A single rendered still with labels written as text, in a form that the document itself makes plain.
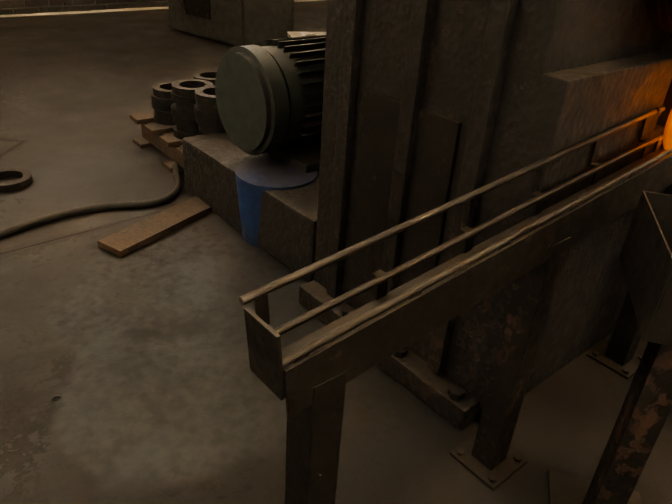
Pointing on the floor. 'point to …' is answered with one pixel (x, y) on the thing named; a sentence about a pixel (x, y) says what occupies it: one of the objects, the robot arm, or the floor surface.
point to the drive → (266, 140)
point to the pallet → (179, 115)
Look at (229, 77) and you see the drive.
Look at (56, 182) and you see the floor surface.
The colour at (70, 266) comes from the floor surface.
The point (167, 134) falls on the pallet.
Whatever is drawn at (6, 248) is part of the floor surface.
